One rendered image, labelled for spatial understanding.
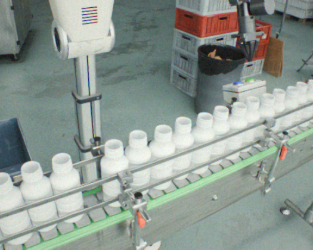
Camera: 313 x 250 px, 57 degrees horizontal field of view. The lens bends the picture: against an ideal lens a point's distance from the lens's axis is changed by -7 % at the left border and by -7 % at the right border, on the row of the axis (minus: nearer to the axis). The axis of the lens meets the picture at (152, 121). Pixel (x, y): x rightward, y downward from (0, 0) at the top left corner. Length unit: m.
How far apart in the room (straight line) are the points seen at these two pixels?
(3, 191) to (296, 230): 1.87
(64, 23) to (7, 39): 3.20
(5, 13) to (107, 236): 3.70
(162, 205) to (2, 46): 3.79
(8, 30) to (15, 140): 3.11
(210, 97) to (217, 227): 1.26
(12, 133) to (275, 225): 1.65
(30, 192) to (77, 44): 0.66
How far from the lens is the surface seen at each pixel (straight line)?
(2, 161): 1.28
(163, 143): 0.67
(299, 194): 2.41
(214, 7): 3.05
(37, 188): 0.61
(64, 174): 0.61
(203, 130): 0.74
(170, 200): 0.77
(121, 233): 0.76
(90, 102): 1.29
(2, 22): 4.23
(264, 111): 0.90
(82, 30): 1.12
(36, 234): 0.70
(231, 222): 2.05
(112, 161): 0.63
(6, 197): 0.60
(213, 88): 2.73
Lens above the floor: 1.55
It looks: 33 degrees down
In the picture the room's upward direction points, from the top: 3 degrees clockwise
